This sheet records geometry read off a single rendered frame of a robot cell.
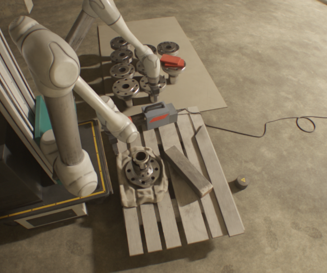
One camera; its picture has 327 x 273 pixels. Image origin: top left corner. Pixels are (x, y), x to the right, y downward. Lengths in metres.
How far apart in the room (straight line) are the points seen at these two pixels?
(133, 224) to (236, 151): 1.12
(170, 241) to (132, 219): 0.31
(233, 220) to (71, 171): 1.15
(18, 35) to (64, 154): 0.48
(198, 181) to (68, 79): 1.27
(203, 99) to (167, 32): 1.46
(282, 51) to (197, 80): 1.46
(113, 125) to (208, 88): 1.77
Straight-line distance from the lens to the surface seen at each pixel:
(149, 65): 1.70
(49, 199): 1.76
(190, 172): 1.79
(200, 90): 2.70
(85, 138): 1.94
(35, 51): 0.77
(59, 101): 0.85
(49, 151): 1.25
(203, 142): 2.03
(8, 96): 1.24
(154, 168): 1.84
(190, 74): 2.90
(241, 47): 3.59
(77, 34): 1.65
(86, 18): 1.61
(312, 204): 2.28
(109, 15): 1.44
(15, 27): 0.89
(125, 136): 1.15
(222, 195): 1.82
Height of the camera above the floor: 1.80
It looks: 53 degrees down
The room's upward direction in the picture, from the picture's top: straight up
